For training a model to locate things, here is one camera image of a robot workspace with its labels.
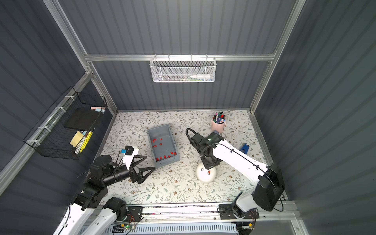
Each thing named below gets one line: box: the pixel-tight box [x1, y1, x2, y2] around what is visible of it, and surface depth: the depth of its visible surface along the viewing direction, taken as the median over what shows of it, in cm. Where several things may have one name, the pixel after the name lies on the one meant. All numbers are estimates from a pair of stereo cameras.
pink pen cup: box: [211, 111, 226, 134], surface depth 101 cm
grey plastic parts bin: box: [146, 124, 181, 169], surface depth 100 cm
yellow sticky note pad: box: [69, 130, 85, 148], surface depth 70 cm
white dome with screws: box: [195, 162, 217, 183], surface depth 80 cm
